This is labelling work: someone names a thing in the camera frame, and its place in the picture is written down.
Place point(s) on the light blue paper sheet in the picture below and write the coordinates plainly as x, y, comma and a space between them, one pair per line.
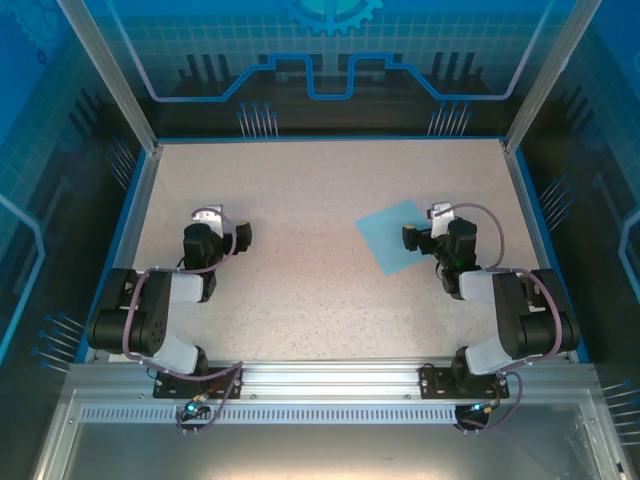
385, 230

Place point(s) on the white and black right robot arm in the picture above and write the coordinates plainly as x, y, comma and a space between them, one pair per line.
515, 310

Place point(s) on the sheet metal tray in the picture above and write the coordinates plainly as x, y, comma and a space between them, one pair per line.
320, 455

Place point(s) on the connector board with LED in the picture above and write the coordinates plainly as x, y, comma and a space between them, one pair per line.
192, 409
475, 410

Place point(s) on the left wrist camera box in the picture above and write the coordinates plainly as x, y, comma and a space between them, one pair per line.
207, 216

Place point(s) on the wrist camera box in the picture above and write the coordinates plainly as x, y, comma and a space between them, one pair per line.
207, 216
442, 216

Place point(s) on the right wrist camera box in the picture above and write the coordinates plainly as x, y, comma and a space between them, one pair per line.
442, 216

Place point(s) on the aluminium table edge rail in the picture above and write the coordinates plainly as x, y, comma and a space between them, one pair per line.
136, 225
533, 225

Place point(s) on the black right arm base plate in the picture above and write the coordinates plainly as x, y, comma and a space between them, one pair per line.
432, 382

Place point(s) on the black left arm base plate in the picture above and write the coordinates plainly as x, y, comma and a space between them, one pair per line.
167, 392

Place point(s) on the aluminium mounting rail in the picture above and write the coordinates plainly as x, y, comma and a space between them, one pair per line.
330, 380

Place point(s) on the aluminium frame post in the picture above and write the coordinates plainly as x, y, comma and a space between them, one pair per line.
548, 75
115, 75

